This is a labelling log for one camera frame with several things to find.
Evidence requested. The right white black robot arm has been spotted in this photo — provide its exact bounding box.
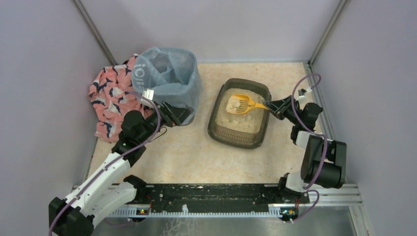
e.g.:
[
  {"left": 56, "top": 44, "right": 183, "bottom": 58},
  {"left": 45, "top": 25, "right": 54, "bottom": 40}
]
[{"left": 264, "top": 96, "right": 347, "bottom": 196}]

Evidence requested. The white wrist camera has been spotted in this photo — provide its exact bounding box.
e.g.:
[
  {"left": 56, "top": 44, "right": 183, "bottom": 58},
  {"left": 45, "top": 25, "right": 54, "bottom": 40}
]
[
  {"left": 141, "top": 88, "right": 154, "bottom": 101},
  {"left": 298, "top": 88, "right": 310, "bottom": 100}
]

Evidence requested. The pink patterned cloth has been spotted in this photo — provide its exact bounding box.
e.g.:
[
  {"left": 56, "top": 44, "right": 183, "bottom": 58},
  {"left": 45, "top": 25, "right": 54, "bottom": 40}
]
[{"left": 88, "top": 54, "right": 153, "bottom": 143}]

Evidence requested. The grey plastic litter box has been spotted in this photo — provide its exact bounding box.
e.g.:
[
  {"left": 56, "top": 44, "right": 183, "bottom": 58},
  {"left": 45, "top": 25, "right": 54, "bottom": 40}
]
[{"left": 208, "top": 78, "right": 271, "bottom": 149}]

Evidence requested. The yellow plastic litter scoop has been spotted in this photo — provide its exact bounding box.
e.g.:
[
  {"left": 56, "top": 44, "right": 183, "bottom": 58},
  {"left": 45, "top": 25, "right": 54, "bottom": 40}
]
[{"left": 226, "top": 94, "right": 268, "bottom": 115}]

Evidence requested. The white litter clump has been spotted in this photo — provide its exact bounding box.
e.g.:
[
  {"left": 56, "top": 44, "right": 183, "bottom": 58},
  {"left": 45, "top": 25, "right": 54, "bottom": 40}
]
[{"left": 226, "top": 97, "right": 241, "bottom": 110}]

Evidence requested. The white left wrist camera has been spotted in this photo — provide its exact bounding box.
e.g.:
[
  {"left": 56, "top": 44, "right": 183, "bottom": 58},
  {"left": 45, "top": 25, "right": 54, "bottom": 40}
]
[{"left": 141, "top": 88, "right": 154, "bottom": 101}]

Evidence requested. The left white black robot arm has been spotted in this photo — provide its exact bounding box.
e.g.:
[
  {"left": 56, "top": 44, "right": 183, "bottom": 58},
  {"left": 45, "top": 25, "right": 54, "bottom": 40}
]
[{"left": 48, "top": 102, "right": 195, "bottom": 236}]

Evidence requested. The blue plastic trash bag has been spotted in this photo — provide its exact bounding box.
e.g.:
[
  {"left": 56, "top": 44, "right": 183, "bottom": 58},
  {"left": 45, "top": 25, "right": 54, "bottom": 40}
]
[{"left": 131, "top": 47, "right": 203, "bottom": 125}]

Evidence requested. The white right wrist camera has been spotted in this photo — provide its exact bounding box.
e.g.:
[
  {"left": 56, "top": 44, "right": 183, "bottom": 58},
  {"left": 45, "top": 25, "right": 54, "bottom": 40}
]
[{"left": 298, "top": 88, "right": 310, "bottom": 100}]

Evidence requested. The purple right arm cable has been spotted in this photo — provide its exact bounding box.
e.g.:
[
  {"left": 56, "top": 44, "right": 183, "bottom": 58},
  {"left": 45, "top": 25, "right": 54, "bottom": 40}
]
[{"left": 291, "top": 73, "right": 328, "bottom": 190}]

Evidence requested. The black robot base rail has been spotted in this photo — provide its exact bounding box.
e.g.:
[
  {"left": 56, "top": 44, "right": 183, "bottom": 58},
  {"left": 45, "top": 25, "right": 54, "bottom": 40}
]
[{"left": 111, "top": 183, "right": 310, "bottom": 219}]

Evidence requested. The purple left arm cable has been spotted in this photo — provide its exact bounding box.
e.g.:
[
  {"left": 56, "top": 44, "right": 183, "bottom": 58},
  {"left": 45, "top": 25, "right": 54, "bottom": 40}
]
[{"left": 48, "top": 91, "right": 162, "bottom": 236}]

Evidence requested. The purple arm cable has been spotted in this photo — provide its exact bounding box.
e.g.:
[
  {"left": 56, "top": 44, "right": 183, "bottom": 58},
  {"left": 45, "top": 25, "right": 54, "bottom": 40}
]
[
  {"left": 48, "top": 91, "right": 162, "bottom": 236},
  {"left": 291, "top": 73, "right": 328, "bottom": 190}
]

